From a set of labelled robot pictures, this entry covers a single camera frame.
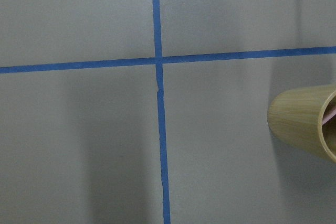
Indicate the tan wooden cup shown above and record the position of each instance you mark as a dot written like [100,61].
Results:
[295,117]

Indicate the pink chopstick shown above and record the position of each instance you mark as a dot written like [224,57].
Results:
[329,113]

